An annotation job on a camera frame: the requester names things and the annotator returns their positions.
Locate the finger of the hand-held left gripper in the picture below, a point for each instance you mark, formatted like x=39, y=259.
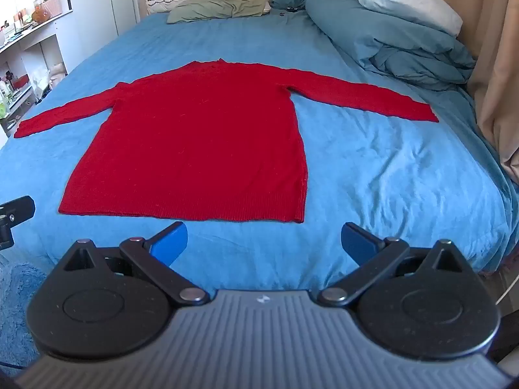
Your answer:
x=17, y=210

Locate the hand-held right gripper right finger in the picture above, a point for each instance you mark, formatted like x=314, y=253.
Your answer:
x=356, y=244

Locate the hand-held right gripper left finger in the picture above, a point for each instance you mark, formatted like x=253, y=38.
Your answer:
x=172, y=244

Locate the red knit sweater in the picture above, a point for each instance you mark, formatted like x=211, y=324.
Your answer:
x=194, y=142

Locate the blue bed sheet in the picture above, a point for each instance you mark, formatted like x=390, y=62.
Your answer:
x=365, y=178

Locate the blue fluffy rug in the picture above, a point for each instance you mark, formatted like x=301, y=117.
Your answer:
x=16, y=291

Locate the white shelf unit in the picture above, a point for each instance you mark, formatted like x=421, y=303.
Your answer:
x=40, y=44

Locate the orange plush toy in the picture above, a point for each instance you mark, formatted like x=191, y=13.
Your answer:
x=40, y=14

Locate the white wardrobe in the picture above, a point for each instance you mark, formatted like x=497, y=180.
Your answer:
x=97, y=16

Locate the teal duvet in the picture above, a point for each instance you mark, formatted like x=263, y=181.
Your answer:
x=365, y=28

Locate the beige curtain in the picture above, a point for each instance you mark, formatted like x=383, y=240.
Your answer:
x=494, y=69

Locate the green pillow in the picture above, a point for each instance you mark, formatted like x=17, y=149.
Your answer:
x=215, y=8

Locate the white pillow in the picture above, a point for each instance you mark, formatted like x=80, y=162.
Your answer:
x=405, y=0

